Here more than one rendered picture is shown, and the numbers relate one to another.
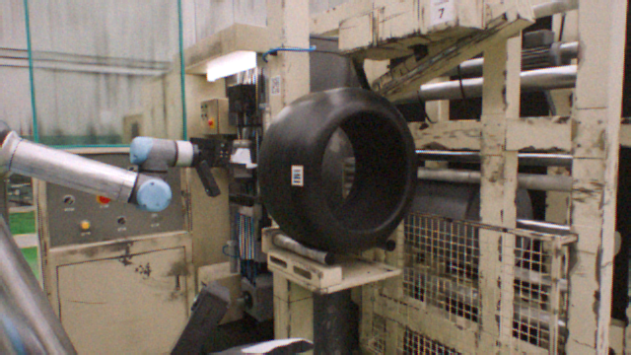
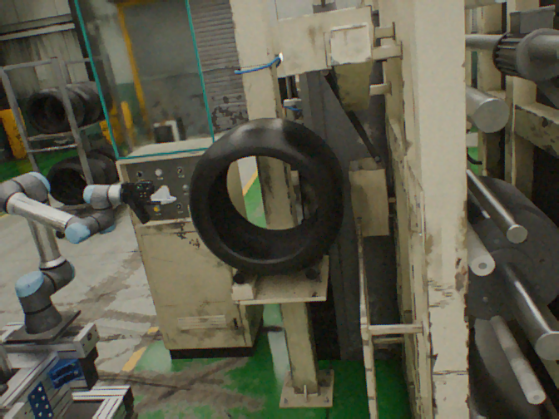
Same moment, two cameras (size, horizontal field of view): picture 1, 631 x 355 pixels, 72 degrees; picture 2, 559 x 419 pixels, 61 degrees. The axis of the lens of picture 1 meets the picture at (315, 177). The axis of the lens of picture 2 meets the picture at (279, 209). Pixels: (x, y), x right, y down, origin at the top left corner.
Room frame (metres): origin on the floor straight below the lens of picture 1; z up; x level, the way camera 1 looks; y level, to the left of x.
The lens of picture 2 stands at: (0.41, -1.35, 1.72)
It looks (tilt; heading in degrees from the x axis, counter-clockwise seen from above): 19 degrees down; 46
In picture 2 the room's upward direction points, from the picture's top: 9 degrees counter-clockwise
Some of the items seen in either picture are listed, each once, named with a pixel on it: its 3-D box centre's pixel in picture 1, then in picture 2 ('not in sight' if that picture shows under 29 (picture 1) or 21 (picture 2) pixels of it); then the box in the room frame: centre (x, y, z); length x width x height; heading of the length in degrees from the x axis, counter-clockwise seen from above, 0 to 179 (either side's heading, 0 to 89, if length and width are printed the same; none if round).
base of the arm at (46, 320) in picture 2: not in sight; (41, 314); (0.90, 0.74, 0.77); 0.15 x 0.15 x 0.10
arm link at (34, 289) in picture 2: not in sight; (33, 290); (0.91, 0.74, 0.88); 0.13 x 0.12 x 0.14; 23
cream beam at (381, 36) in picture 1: (412, 27); (329, 40); (1.70, -0.38, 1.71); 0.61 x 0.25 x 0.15; 35
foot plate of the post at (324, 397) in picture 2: not in sight; (307, 385); (1.83, 0.10, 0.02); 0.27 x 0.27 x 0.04; 35
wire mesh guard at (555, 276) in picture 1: (436, 304); (368, 337); (1.63, -0.46, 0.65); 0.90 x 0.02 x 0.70; 35
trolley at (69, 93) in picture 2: not in sight; (82, 142); (2.77, 4.24, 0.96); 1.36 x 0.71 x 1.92; 35
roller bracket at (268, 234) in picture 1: (306, 234); not in sight; (1.77, 0.04, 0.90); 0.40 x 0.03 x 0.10; 125
